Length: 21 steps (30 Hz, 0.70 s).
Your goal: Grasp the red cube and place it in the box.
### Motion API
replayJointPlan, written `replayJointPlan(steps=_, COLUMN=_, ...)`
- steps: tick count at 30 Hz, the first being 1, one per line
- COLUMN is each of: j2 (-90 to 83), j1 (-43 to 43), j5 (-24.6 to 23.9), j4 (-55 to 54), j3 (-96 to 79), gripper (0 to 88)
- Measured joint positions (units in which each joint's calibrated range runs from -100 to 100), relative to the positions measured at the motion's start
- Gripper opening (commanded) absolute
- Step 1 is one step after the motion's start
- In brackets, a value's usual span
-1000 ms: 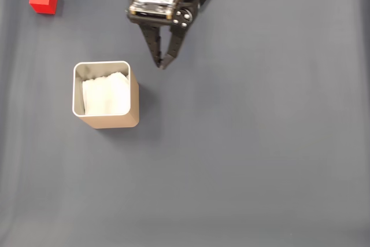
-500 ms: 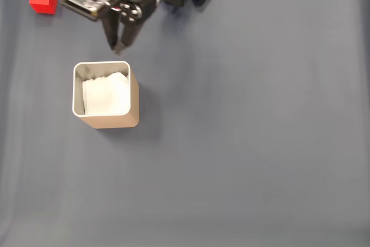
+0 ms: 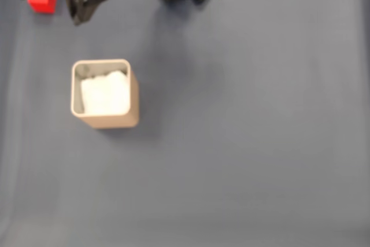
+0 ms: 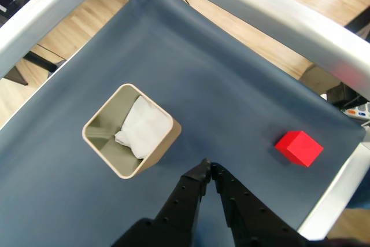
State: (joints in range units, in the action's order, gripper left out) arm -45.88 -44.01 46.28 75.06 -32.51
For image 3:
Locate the red cube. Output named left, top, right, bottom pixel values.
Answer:
left=27, top=0, right=57, bottom=14

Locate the beige square metal box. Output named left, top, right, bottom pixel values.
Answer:
left=71, top=58, right=139, bottom=129

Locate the white tissue paper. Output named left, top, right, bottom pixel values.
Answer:
left=80, top=69, right=130, bottom=115

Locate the dark blue table mat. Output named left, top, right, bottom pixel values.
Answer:
left=0, top=0, right=370, bottom=247

